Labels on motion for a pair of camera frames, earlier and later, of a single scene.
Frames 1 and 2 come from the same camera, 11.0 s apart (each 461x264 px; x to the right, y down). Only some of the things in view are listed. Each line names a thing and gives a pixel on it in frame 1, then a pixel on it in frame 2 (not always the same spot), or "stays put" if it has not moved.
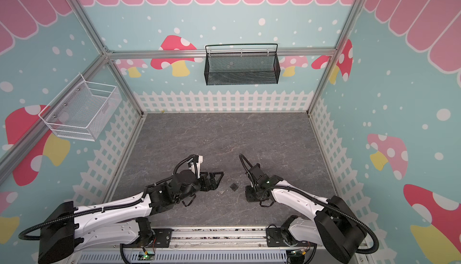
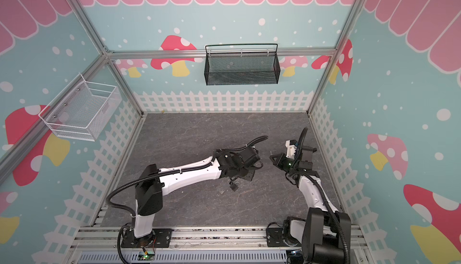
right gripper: [252, 194] to [280, 162]
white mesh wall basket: [82, 110] stays put
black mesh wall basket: [242, 68] stays put
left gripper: [213, 185] to [250, 175]
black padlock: [235, 186] stays put
